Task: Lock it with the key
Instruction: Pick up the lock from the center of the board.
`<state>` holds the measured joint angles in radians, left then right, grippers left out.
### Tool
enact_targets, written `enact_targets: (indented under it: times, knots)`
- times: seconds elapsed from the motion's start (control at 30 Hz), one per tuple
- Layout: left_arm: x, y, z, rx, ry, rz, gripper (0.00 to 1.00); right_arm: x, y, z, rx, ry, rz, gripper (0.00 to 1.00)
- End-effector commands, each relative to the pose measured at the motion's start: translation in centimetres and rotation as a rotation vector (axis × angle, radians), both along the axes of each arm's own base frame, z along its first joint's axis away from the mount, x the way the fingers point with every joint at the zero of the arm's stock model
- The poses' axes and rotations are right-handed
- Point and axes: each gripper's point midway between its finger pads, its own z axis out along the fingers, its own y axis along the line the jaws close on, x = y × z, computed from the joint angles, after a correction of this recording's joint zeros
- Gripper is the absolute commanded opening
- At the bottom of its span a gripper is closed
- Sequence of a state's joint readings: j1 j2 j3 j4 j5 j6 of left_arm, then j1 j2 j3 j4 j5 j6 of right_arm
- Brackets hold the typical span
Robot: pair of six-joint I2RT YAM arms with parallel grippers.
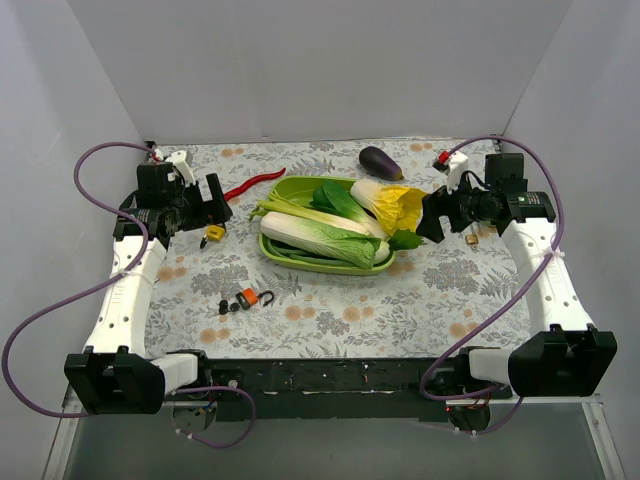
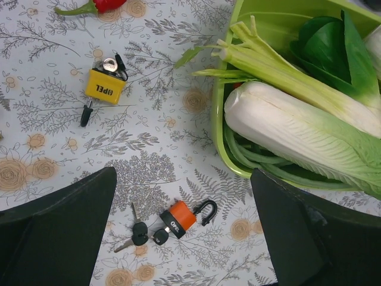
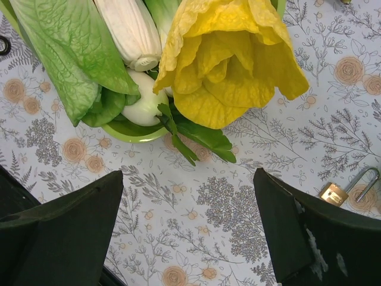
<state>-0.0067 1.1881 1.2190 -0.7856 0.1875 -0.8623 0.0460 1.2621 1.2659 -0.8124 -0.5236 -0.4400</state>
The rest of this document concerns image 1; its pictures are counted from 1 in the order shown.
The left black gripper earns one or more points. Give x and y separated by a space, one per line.
204 203

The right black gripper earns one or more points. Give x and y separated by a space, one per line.
447 210

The small brass padlock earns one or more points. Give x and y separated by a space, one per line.
472 239

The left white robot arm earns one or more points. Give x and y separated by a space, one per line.
113 375

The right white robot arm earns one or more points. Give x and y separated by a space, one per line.
566 354

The black key bunch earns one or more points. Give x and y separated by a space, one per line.
225 307

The yellow padlock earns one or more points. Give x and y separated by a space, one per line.
213 233

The red chili pepper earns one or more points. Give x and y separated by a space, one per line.
252 182

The yellow leaf cabbage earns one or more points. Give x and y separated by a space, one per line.
395 207

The green oval tray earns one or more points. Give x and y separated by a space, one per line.
292 195

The purple eggplant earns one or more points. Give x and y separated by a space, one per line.
377 163

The orange black padlock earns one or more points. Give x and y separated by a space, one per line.
248 298

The large napa cabbage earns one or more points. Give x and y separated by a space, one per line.
324 240

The green bok choy leaves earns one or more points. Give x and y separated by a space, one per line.
331 197

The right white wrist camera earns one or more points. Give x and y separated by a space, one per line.
453 166

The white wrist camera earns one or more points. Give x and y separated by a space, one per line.
453 166
180 160

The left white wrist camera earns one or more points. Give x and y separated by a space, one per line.
180 160

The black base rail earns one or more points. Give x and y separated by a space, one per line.
323 389

